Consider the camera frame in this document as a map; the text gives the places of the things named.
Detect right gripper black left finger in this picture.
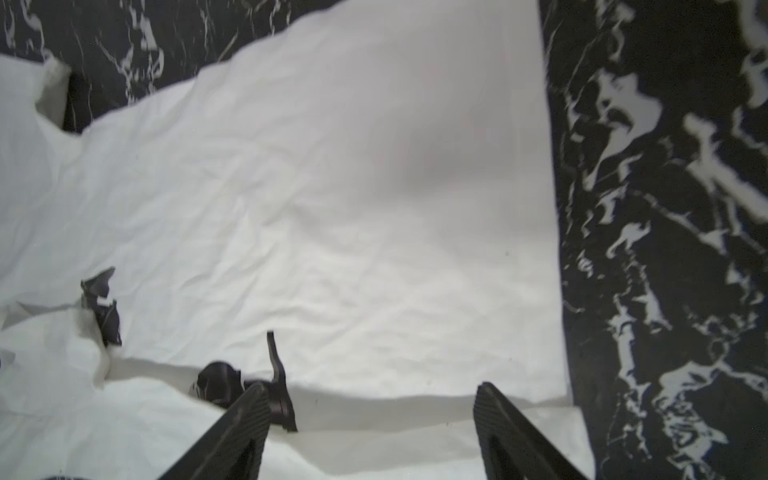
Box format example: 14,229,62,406
160,383,271,480

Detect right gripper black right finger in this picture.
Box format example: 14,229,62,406
473,382,586,480

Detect white printed t-shirt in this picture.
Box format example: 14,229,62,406
1,1,595,479

